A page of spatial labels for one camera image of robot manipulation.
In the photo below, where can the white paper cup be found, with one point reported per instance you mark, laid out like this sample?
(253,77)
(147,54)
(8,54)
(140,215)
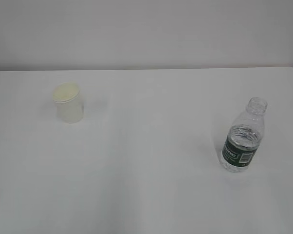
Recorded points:
(69,103)

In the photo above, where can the clear plastic water bottle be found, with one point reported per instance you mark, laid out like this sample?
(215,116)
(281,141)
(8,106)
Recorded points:
(244,136)

